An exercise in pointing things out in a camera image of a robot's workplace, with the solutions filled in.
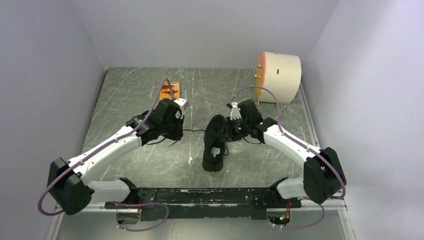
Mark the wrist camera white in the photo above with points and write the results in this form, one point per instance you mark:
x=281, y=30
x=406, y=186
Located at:
x=183, y=105
x=235, y=114

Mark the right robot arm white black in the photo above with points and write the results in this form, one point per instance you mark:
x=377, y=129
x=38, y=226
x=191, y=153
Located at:
x=322, y=175

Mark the orange book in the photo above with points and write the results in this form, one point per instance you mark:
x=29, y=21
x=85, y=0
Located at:
x=172, y=91

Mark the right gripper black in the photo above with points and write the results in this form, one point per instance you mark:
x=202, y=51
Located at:
x=231, y=136

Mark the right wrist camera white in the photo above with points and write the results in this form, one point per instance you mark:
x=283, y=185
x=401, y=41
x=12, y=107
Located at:
x=235, y=114

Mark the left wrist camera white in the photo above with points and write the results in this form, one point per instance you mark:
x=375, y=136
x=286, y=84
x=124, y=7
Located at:
x=183, y=105

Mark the black sneaker shoe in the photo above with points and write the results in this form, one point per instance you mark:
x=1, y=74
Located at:
x=212, y=159

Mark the aluminium frame rail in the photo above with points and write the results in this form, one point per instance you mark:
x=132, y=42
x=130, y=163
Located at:
x=327, y=221

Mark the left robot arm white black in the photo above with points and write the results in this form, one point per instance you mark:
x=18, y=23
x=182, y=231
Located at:
x=72, y=183

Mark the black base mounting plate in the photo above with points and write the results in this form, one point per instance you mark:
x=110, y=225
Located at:
x=199, y=203

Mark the cream cylinder orange lid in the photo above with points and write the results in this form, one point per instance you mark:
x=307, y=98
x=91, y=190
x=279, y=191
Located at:
x=278, y=77

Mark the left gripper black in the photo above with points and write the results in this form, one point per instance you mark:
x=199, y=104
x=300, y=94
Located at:
x=178, y=133

